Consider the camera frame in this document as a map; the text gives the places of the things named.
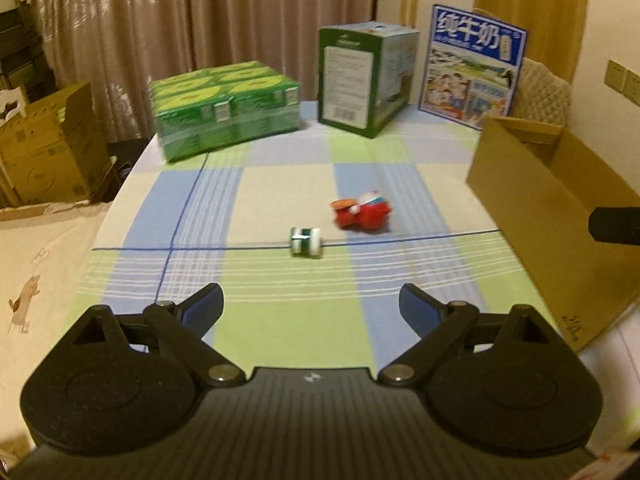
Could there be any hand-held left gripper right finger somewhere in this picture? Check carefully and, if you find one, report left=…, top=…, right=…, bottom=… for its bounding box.
left=377, top=282, right=551, bottom=387

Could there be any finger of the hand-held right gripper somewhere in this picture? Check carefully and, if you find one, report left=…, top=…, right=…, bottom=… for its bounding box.
left=588, top=205, right=640, bottom=246

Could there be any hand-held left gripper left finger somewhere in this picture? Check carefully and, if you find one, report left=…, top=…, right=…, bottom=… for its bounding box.
left=72, top=282, right=246, bottom=387

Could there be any brown cardboard box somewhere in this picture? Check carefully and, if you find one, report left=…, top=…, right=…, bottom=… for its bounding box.
left=466, top=116, right=640, bottom=353

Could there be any small green white bottle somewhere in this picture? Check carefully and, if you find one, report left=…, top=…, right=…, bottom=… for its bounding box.
left=288, top=226, right=324, bottom=259

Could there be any red toy figure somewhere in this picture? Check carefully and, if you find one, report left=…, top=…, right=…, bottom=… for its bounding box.
left=330, top=189, right=394, bottom=234

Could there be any checked tablecloth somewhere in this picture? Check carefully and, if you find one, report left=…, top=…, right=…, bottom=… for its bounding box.
left=65, top=100, right=558, bottom=361

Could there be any beige quilted chair back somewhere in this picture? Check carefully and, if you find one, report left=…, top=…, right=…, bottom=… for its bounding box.
left=509, top=57, right=572, bottom=132

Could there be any beige embroidered cloth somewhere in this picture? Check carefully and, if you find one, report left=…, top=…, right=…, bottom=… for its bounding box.
left=0, top=202, right=118, bottom=441

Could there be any green shrink-wrapped drink carton pack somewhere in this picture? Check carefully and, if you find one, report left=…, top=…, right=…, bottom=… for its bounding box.
left=147, top=60, right=302, bottom=163

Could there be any printed cardboard storage box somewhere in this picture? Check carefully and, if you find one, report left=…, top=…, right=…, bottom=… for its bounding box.
left=0, top=81, right=112, bottom=207

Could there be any blue milk carton case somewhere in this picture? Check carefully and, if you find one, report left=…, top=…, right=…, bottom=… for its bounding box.
left=418, top=3, right=529, bottom=132

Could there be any green drink carton case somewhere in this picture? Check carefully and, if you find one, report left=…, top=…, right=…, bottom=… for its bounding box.
left=317, top=22, right=422, bottom=139

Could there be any plain tan curtain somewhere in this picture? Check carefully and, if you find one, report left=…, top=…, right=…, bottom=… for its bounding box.
left=474, top=0, right=594, bottom=78

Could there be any brown patterned curtain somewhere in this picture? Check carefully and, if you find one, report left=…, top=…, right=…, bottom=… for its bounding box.
left=30, top=0, right=382, bottom=142

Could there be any black metal rack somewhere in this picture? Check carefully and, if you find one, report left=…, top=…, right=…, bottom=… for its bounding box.
left=0, top=0, right=58, bottom=107

